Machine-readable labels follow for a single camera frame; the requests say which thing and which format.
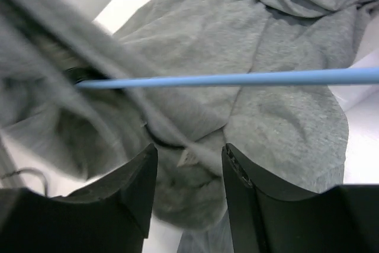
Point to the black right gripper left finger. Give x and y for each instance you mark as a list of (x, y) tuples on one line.
[(110, 215)]

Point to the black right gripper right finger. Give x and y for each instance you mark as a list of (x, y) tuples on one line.
[(269, 214)]

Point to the grey t shirt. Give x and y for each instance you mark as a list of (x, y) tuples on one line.
[(299, 133)]

